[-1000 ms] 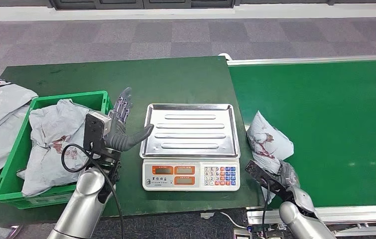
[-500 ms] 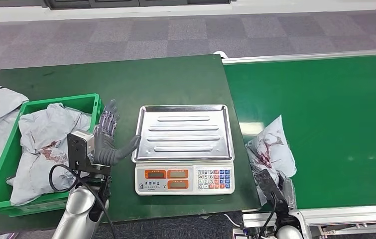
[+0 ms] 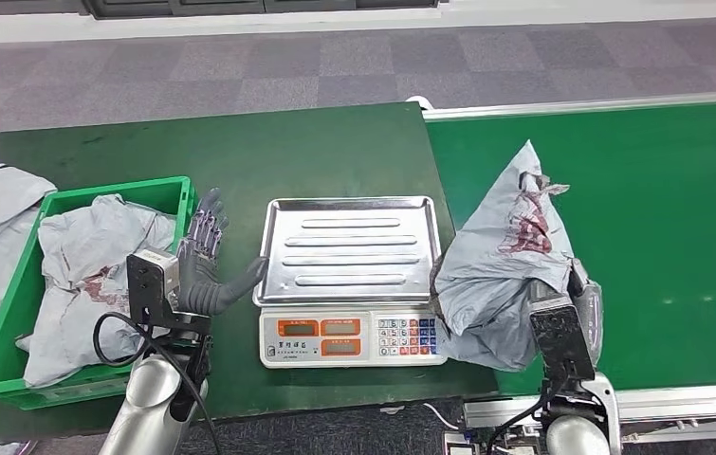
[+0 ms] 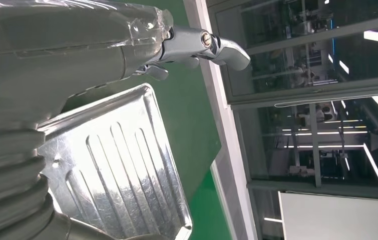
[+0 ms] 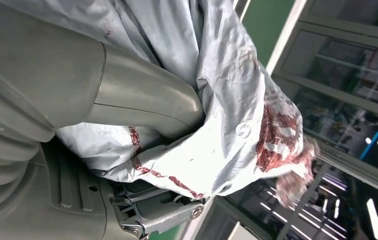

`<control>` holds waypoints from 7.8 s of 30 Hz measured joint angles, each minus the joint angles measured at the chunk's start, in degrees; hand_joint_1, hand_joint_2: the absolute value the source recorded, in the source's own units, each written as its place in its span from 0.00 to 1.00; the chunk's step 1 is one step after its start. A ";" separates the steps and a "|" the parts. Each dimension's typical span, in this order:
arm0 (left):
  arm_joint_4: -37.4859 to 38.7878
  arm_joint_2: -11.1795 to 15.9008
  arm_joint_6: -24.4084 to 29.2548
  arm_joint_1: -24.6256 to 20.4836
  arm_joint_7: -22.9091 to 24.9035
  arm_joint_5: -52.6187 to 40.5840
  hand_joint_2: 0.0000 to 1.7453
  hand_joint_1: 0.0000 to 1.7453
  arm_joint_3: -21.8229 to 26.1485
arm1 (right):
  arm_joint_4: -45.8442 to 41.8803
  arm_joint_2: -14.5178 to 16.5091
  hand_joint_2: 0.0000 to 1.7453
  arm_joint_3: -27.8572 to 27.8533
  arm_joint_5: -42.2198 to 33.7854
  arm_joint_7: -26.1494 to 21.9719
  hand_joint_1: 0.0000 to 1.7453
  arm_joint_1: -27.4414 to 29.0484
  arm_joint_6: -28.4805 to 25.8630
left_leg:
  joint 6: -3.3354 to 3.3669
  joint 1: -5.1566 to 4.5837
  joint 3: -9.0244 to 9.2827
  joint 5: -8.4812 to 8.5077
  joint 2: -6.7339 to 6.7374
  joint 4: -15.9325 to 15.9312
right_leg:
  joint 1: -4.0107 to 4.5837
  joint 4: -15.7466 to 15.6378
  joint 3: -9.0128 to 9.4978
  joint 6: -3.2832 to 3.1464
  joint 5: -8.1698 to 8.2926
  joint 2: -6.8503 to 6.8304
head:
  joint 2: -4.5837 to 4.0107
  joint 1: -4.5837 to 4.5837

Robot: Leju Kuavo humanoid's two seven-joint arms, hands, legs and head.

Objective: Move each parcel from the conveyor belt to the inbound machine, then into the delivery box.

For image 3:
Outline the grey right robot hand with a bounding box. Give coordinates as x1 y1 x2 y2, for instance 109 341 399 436
567 258 604 369

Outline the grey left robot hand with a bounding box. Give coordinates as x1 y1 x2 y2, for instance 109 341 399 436
174 187 269 318

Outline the green conveyor belt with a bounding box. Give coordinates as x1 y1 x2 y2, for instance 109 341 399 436
425 100 716 397

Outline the white electronic scale steel tray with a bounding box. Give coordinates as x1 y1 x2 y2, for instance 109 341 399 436
252 195 449 370

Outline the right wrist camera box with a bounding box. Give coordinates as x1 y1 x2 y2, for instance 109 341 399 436
528 293 597 383

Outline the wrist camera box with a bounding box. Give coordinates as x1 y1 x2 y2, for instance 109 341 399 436
126 247 181 328
528 293 597 383

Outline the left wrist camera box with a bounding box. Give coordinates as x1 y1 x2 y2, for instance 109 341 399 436
126 247 181 328

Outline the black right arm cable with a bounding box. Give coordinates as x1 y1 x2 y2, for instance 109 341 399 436
486 376 563 455

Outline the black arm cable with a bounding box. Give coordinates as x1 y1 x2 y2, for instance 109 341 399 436
486 376 563 455
92 312 224 455

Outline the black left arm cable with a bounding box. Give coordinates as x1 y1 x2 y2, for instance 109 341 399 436
92 312 224 455

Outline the aluminium conveyor side rail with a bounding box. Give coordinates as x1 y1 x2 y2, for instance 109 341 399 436
463 384 716 444
421 89 716 120

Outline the white floor cable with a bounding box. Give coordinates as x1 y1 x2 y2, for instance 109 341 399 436
420 401 463 434

